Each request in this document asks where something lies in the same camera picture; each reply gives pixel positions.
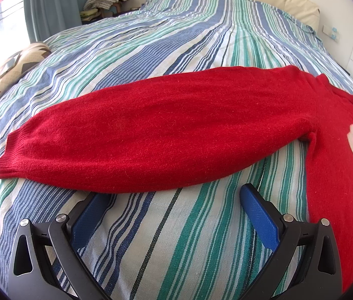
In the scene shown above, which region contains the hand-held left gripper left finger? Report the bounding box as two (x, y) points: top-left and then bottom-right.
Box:
(8, 191), (115, 300)

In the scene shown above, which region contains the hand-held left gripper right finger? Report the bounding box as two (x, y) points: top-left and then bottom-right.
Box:
(239, 183), (343, 300)

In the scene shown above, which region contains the red sweater with white dog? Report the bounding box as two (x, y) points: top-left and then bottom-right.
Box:
(0, 64), (353, 295)

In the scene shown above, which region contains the patterned pillow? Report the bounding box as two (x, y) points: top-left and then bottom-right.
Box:
(0, 42), (52, 101)

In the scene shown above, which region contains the striped bedspread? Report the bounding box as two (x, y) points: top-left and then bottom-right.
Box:
(0, 0), (353, 300)

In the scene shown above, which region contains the teal curtain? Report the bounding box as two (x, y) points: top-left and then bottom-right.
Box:
(23, 0), (84, 43)

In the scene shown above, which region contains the white wall socket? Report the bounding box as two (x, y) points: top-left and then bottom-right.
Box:
(323, 24), (340, 42)

